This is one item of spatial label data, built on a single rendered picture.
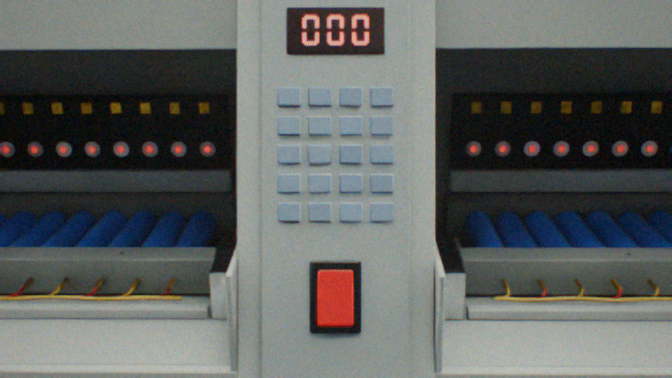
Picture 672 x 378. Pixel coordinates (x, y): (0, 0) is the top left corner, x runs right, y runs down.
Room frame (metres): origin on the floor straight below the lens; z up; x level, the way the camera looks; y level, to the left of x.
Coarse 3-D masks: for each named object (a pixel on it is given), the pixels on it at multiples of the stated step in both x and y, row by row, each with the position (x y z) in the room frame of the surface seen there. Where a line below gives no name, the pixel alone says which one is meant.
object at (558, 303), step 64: (512, 128) 0.51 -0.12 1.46; (576, 128) 0.50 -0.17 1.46; (640, 128) 0.50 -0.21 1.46; (512, 192) 0.51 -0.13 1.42; (576, 192) 0.51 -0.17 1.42; (640, 192) 0.51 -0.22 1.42; (448, 256) 0.40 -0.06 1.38; (512, 256) 0.41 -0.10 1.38; (576, 256) 0.41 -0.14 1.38; (640, 256) 0.41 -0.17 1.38; (448, 320) 0.39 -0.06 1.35; (512, 320) 0.39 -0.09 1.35; (576, 320) 0.39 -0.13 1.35; (640, 320) 0.39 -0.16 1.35
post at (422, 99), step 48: (240, 0) 0.34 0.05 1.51; (432, 0) 0.34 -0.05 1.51; (240, 48) 0.34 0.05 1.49; (432, 48) 0.34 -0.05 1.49; (240, 96) 0.34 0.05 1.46; (432, 96) 0.34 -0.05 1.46; (240, 144) 0.34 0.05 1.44; (432, 144) 0.34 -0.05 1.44; (240, 192) 0.34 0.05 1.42; (432, 192) 0.34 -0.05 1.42; (240, 240) 0.34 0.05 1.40; (432, 240) 0.34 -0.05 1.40; (240, 288) 0.34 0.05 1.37; (432, 288) 0.34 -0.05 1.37; (240, 336) 0.34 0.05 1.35; (432, 336) 0.34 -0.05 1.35
